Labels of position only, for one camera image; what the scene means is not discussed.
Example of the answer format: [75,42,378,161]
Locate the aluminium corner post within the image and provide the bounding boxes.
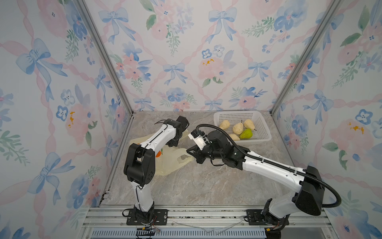
[270,0,343,116]
[74,0,133,117]

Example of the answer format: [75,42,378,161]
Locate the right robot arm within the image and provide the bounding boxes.
[199,130,325,225]

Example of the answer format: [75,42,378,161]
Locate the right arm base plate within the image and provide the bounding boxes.
[242,209,289,227]

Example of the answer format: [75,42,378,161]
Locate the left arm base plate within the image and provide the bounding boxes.
[122,208,168,226]

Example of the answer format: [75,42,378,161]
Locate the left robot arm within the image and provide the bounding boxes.
[123,116,190,226]

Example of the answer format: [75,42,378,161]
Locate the yellow plastic bag fruit print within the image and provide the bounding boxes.
[129,131,196,177]

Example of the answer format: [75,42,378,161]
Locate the green pear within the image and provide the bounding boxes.
[239,128,253,140]

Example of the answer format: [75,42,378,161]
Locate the aluminium frame rail front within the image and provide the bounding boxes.
[83,205,332,228]

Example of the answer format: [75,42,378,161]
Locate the left aluminium corner post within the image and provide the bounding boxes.
[74,0,133,117]

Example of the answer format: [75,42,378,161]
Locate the beige pear front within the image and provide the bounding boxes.
[229,134,240,141]

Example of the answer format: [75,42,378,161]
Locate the slotted cable duct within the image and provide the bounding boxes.
[89,228,267,239]

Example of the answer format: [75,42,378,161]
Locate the right aluminium corner post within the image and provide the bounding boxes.
[270,0,343,116]

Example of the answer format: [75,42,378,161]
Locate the beige pear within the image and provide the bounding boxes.
[219,120,230,130]
[243,119,256,130]
[232,122,244,135]
[229,134,240,141]

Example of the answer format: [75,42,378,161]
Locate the white plastic basket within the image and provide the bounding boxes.
[214,111,272,145]

